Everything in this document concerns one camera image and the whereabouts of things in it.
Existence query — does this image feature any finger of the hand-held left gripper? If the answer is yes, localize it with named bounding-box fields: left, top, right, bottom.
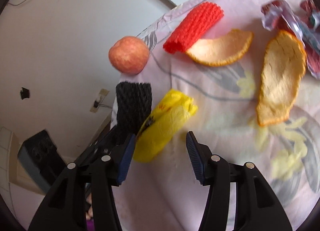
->
left=76, top=125, right=121, bottom=167

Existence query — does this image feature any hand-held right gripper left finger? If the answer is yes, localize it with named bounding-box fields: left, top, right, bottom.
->
left=28, top=133, right=137, bottom=231

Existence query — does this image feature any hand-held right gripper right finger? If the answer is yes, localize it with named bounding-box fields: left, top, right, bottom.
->
left=186, top=131, right=293, bottom=231

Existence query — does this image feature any yellow plastic bag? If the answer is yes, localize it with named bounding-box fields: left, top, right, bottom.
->
left=132, top=89, right=198, bottom=164

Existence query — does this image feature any black foam fruit net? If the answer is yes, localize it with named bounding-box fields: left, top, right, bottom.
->
left=115, top=81, right=152, bottom=144

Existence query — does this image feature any orange peel piece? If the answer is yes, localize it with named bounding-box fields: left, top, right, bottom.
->
left=256, top=30, right=307, bottom=127
left=186, top=29, right=253, bottom=67

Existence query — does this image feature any red foam fruit net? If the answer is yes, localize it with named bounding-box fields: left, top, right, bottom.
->
left=163, top=1, right=224, bottom=54

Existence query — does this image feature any maroon foil wrapper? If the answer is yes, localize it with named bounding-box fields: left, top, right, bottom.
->
left=299, top=0, right=320, bottom=80
left=261, top=0, right=308, bottom=47

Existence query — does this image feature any dark grey box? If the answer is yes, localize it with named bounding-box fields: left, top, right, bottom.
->
left=17, top=130, right=66, bottom=194

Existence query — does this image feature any pink floral tablecloth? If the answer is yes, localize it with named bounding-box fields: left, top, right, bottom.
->
left=110, top=0, right=320, bottom=231

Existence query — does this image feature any red apple with sticker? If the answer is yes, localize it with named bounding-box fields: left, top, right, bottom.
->
left=108, top=36, right=150, bottom=75

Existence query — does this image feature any white wall socket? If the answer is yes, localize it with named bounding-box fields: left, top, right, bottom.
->
left=89, top=100, right=101, bottom=113

